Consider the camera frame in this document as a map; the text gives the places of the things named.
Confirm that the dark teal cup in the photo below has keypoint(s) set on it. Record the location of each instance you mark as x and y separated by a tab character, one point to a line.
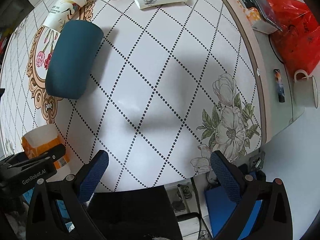
72	59

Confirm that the small lighter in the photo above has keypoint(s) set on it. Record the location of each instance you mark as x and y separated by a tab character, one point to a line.
279	85

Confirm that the white crane print paper cup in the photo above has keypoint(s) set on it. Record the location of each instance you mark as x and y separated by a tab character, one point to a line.
61	13

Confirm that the red plastic bag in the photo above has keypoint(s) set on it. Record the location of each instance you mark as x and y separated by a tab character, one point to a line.
298	42

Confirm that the white enamel mug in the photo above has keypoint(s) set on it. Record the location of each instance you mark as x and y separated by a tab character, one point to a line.
305	89

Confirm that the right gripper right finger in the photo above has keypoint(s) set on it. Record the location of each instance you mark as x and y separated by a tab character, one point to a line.
229	176

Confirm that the white patterned tablecloth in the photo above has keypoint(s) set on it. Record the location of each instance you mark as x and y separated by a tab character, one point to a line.
168	85

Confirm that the dark smartphone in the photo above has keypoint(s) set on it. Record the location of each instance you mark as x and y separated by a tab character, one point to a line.
267	13

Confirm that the orange tissue box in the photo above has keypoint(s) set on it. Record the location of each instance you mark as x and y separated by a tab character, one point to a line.
255	18

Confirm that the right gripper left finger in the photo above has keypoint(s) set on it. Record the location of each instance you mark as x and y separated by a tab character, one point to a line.
88	177

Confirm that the orange and white paper cup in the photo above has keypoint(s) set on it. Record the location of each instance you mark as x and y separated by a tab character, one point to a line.
40	140

